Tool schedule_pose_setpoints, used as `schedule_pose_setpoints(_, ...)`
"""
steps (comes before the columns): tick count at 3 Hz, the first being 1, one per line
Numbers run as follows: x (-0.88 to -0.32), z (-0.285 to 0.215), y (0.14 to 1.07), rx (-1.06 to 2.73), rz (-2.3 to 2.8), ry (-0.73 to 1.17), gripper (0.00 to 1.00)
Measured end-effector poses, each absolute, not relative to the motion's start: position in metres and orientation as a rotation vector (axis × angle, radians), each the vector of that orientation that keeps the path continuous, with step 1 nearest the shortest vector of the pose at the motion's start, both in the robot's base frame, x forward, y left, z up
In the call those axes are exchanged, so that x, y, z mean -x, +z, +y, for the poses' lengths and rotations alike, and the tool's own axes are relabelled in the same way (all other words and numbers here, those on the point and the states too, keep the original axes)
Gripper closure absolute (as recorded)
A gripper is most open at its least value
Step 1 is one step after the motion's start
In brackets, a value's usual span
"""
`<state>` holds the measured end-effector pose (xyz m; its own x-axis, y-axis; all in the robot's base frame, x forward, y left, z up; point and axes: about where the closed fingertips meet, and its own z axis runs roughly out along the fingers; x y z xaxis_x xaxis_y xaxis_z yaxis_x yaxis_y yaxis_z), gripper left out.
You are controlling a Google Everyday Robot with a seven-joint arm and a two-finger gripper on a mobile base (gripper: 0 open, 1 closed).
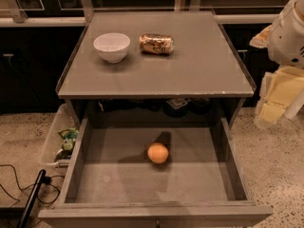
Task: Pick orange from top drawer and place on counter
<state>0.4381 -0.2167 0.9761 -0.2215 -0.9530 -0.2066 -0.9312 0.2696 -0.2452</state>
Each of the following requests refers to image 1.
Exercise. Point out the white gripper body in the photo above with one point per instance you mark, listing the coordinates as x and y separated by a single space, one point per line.
286 40

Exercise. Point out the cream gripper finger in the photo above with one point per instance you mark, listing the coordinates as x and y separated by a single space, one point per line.
277 92
261 39

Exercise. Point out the orange fruit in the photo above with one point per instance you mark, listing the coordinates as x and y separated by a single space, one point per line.
157 152

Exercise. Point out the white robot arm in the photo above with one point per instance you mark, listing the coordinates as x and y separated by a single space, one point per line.
281 92

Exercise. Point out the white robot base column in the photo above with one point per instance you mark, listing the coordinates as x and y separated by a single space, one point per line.
297 104

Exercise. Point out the grey cabinet counter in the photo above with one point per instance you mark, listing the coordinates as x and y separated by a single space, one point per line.
203 64

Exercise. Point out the open grey top drawer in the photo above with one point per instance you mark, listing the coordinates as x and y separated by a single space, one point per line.
111 183

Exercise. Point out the crushed tan soda can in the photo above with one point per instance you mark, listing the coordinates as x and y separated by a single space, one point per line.
156 44

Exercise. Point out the white ceramic bowl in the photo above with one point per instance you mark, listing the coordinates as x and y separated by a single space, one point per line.
112 47

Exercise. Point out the green snack bag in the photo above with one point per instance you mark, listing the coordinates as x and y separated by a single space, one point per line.
69 137

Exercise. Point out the clear plastic storage bin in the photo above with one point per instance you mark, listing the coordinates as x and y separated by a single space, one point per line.
53 141

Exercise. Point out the black bar on floor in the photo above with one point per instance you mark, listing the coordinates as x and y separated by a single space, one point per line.
31 199

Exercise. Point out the metal railing frame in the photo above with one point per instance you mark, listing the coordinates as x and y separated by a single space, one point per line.
45 13

